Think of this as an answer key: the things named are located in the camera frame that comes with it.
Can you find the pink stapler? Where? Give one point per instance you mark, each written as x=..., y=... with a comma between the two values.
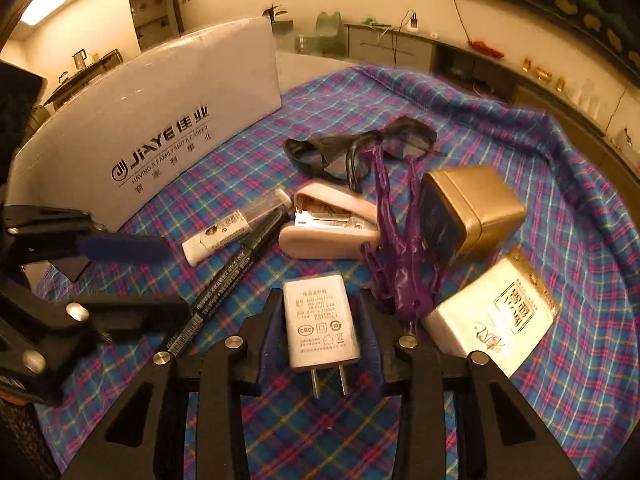
x=325, y=237

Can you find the red toy car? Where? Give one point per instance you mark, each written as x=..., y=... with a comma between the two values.
x=485, y=47

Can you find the green plastic chair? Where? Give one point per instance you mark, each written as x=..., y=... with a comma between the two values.
x=329, y=30

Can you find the white cardboard box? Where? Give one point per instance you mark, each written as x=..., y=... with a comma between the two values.
x=150, y=110

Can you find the purple toy figure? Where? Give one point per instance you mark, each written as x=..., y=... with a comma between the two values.
x=407, y=260

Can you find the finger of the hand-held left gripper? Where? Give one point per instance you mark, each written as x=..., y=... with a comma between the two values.
x=125, y=310
x=125, y=249

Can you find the white trash bin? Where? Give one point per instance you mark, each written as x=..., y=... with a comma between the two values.
x=281, y=25

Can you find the white glue stick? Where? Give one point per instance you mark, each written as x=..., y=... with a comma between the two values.
x=220, y=232

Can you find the white plug charger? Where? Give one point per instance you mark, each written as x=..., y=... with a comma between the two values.
x=320, y=320

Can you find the dining table with chairs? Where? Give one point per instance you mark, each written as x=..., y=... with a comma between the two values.
x=90, y=72

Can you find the grey sideboard cabinet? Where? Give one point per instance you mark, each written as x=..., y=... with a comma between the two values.
x=380, y=45

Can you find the gold tin box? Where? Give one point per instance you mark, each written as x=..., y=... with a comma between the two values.
x=480, y=210

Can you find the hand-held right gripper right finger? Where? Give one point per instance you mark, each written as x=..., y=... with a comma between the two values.
x=367, y=332

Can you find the black marker pen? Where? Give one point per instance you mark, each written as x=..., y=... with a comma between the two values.
x=235, y=267

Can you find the black goggles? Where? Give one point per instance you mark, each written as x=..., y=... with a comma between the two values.
x=320, y=152

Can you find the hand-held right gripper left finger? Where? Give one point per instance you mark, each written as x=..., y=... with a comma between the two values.
x=272, y=332

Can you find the cream printed packet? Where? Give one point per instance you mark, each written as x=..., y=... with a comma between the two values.
x=490, y=310

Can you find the blue plaid cloth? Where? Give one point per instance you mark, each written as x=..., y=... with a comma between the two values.
x=500, y=125

